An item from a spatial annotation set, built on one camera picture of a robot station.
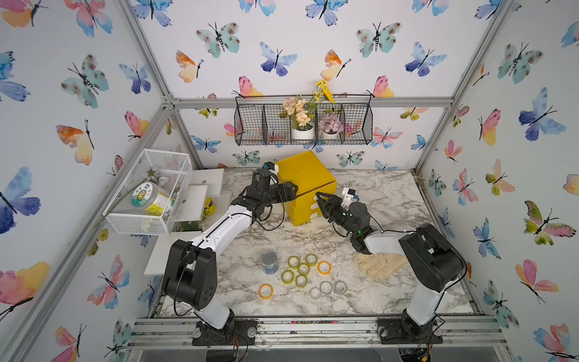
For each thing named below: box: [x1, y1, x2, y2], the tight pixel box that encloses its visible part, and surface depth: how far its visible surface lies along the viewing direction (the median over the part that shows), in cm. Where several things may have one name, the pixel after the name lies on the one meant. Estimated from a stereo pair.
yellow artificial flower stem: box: [314, 79, 336, 104], surface depth 84 cm
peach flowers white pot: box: [278, 97, 316, 140], surface depth 84 cm
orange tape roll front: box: [257, 282, 274, 301], surface depth 84 cm
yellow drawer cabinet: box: [275, 150, 337, 227], surface depth 91 cm
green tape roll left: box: [281, 269, 295, 286], surface depth 87 cm
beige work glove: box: [352, 252, 408, 281], surface depth 90 cm
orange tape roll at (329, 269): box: [317, 260, 333, 276], surface depth 89 cm
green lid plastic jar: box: [131, 181, 160, 209], surface depth 65 cm
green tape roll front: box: [295, 274, 308, 288], surface depth 86 cm
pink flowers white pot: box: [318, 113, 344, 140], surface depth 90 cm
